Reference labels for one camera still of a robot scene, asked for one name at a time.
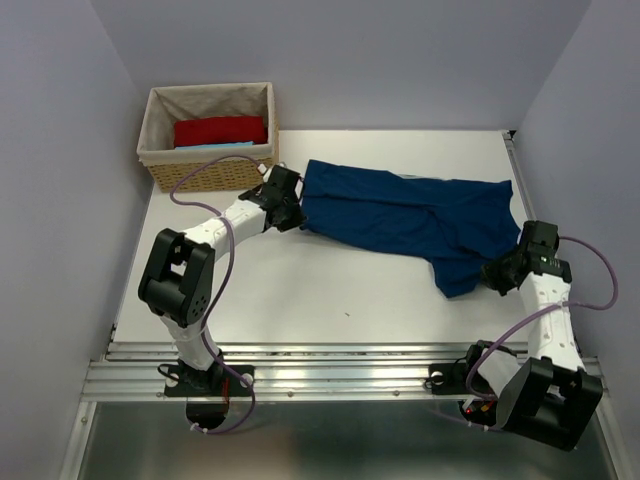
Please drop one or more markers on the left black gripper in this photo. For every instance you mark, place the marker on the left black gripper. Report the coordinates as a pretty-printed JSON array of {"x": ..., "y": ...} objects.
[{"x": 296, "y": 220}]

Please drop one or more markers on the aluminium rail frame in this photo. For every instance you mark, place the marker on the aluminium rail frame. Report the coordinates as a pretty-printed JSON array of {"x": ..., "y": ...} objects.
[{"x": 318, "y": 319}]

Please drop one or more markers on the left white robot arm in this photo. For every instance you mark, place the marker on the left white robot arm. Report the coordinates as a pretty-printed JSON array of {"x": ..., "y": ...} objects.
[{"x": 178, "y": 278}]

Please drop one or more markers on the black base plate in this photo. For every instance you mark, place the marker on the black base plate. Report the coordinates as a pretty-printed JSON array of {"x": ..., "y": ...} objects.
[
  {"x": 182, "y": 381},
  {"x": 448, "y": 377}
]

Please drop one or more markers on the dark blue t shirt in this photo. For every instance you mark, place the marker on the dark blue t shirt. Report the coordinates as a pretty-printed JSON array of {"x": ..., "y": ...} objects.
[{"x": 456, "y": 225}]

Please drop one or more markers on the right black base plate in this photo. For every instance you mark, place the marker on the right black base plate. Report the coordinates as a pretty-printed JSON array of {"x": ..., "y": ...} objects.
[{"x": 448, "y": 377}]

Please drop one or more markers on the rolled light blue t shirt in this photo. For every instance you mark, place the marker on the rolled light blue t shirt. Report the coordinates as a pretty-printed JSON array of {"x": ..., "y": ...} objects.
[{"x": 234, "y": 145}]

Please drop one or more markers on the rolled red t shirt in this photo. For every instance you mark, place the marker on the rolled red t shirt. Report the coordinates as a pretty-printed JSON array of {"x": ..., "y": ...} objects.
[{"x": 225, "y": 129}]

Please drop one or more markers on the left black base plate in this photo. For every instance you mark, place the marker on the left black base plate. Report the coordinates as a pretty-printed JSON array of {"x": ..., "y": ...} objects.
[{"x": 182, "y": 381}]

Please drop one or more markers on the wicker basket with liner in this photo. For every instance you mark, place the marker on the wicker basket with liner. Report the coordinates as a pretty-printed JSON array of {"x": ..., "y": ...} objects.
[{"x": 235, "y": 168}]

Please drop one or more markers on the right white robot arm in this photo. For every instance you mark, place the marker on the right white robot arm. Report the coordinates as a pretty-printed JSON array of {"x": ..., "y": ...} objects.
[{"x": 532, "y": 381}]

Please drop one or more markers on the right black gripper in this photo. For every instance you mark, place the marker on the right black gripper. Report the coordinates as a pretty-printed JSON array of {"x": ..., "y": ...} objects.
[{"x": 491, "y": 278}]

